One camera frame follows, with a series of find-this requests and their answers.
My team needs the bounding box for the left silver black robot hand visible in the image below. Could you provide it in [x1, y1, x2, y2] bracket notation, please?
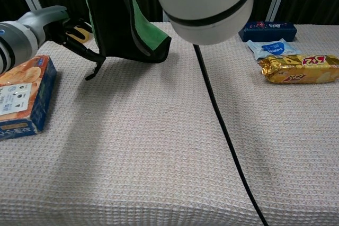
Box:
[17, 5, 106, 81]

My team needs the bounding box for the beige waffle tablecloth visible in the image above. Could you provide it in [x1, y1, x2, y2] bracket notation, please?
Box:
[0, 21, 339, 226]

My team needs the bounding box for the white blue wet wipes pack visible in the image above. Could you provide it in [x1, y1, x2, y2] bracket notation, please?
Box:
[246, 39, 302, 61]

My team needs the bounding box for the gold snack package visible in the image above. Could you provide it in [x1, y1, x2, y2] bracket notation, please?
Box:
[258, 54, 339, 85]

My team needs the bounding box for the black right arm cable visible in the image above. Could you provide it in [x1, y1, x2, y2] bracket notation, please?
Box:
[193, 43, 270, 226]

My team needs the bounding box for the orange blue biscuit box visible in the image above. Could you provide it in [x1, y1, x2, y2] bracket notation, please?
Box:
[0, 55, 58, 142]

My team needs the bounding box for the yellow packing tape roll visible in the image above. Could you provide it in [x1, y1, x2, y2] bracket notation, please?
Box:
[66, 26, 92, 43]

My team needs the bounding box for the green microfibre cloth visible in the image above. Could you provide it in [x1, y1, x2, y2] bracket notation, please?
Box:
[83, 0, 172, 64]

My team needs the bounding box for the dark blue rectangular box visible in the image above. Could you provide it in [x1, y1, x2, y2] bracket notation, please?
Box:
[238, 21, 298, 43]

